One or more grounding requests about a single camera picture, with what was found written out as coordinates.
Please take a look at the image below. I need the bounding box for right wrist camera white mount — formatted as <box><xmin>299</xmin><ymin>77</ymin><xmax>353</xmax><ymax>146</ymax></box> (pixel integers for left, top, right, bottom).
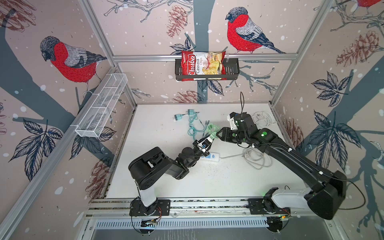
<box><xmin>227</xmin><ymin>112</ymin><xmax>242</xmax><ymax>130</ymax></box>

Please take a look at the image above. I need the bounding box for white wire wall basket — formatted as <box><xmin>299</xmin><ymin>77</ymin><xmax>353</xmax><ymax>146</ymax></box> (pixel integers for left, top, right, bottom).
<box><xmin>75</xmin><ymin>73</ymin><xmax>128</xmax><ymax>138</ymax></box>

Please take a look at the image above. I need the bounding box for grey power strip cord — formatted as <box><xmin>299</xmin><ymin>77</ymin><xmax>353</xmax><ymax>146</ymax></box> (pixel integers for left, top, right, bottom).
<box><xmin>218</xmin><ymin>146</ymin><xmax>273</xmax><ymax>170</ymax></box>

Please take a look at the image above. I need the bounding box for green charger adapter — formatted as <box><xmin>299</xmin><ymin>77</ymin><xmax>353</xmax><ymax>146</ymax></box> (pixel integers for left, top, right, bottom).
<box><xmin>209</xmin><ymin>132</ymin><xmax>218</xmax><ymax>141</ymax></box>

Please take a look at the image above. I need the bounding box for red cassava chips bag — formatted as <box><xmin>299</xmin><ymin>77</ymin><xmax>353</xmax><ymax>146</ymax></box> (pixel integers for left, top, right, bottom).
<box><xmin>181</xmin><ymin>51</ymin><xmax>226</xmax><ymax>81</ymax></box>

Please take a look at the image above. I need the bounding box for teal charging cable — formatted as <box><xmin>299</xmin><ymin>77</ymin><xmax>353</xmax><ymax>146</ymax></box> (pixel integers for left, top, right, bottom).
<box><xmin>182</xmin><ymin>111</ymin><xmax>211</xmax><ymax>140</ymax></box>

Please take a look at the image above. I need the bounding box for black wall basket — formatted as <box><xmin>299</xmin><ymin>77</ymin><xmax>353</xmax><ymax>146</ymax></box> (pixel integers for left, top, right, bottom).
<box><xmin>175</xmin><ymin>58</ymin><xmax>240</xmax><ymax>81</ymax></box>

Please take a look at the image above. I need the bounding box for green charging cable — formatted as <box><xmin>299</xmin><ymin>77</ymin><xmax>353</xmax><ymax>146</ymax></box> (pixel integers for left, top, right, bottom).
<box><xmin>206</xmin><ymin>122</ymin><xmax>221</xmax><ymax>136</ymax></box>

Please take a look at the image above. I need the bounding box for white blue power strip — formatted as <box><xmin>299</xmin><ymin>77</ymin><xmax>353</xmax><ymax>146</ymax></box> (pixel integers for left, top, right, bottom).
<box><xmin>200</xmin><ymin>153</ymin><xmax>220</xmax><ymax>163</ymax></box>

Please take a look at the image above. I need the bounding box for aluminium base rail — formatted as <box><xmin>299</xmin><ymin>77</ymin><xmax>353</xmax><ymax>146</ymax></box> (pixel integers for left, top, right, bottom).
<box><xmin>85</xmin><ymin>198</ymin><xmax>326</xmax><ymax>232</ymax></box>

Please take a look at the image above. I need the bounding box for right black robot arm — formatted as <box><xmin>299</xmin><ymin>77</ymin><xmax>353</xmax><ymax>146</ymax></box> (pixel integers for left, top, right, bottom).
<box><xmin>216</xmin><ymin>112</ymin><xmax>347</xmax><ymax>220</ymax></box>

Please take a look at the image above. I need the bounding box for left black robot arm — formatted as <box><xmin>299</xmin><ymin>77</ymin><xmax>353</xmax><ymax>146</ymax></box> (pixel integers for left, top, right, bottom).
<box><xmin>128</xmin><ymin>133</ymin><xmax>216</xmax><ymax>217</ymax></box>

